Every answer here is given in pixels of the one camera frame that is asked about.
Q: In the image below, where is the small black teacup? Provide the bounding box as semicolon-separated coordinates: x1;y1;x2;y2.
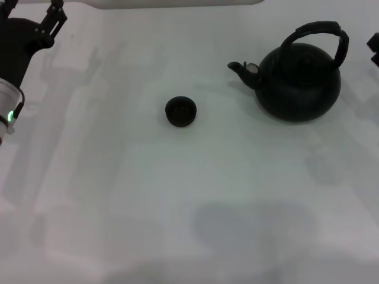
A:
165;96;198;128

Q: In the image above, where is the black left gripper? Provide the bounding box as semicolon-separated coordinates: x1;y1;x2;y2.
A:
0;0;68;89

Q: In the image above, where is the left arm black cable with plug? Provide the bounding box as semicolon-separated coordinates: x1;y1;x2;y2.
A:
10;91;26;131

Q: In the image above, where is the black round teapot with handle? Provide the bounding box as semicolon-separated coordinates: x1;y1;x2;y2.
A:
227;20;350;124

